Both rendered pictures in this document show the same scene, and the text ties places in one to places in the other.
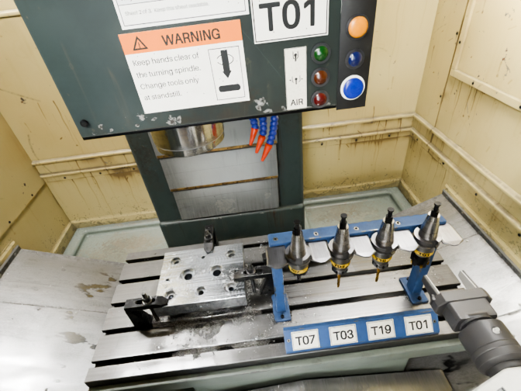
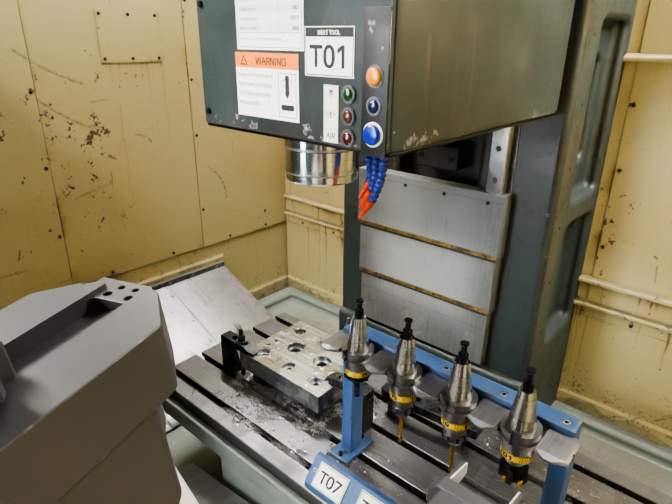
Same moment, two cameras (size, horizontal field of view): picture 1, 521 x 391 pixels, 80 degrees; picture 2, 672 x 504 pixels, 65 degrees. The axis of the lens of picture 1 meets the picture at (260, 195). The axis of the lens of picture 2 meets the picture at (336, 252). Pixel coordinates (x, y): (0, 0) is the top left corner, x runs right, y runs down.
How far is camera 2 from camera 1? 0.65 m
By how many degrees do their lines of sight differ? 39
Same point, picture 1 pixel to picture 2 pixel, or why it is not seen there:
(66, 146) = (317, 189)
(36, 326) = (180, 331)
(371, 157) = not seen: outside the picture
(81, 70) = (215, 72)
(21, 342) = not seen: hidden behind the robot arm
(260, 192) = (459, 326)
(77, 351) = not seen: hidden behind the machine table
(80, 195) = (307, 248)
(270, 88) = (313, 116)
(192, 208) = (375, 304)
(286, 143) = (517, 271)
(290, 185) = (508, 341)
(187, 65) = (265, 82)
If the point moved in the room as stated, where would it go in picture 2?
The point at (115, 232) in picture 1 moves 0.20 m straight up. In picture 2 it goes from (317, 309) to (317, 271)
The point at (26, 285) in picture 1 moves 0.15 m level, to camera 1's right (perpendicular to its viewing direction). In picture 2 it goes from (202, 296) to (224, 308)
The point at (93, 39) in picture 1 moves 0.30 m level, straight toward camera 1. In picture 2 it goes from (224, 52) to (101, 56)
